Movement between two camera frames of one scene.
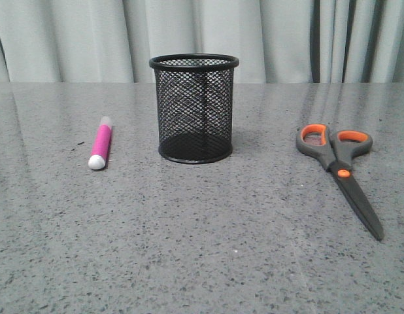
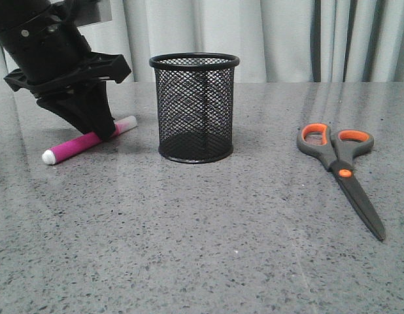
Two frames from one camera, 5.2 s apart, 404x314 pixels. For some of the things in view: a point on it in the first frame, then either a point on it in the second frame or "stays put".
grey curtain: [275, 41] stays put
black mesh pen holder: [195, 106] stays put
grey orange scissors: [336, 153] stays put
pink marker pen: [101, 145] to [53, 155]
